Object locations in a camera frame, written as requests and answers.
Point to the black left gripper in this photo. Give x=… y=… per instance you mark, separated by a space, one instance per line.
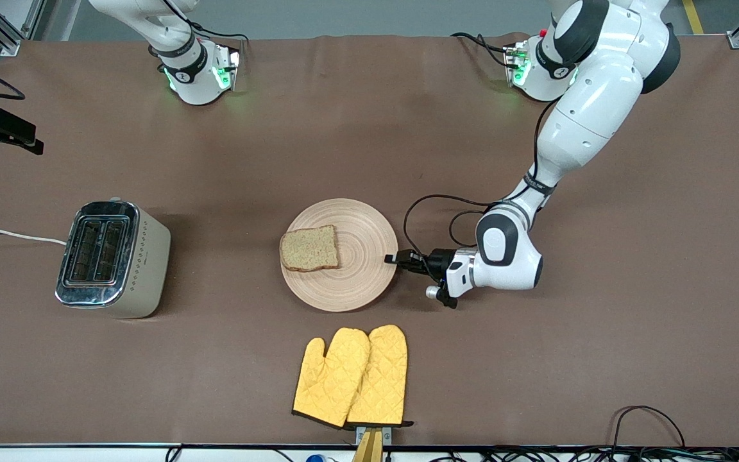
x=437 y=262

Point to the round wooden plate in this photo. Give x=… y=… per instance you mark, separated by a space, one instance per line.
x=363 y=269

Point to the brown toast slice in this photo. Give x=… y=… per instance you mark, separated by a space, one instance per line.
x=310 y=249

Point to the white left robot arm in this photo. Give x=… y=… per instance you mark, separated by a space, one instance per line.
x=587 y=115

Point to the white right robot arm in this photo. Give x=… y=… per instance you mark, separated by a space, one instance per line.
x=196 y=83

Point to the yellow quilted oven mitt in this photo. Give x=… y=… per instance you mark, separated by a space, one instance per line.
x=382 y=378
x=328 y=382

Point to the beige chrome toaster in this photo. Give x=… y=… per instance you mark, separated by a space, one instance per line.
x=145 y=269

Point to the grey metal bracket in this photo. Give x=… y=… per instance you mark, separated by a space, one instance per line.
x=386 y=434

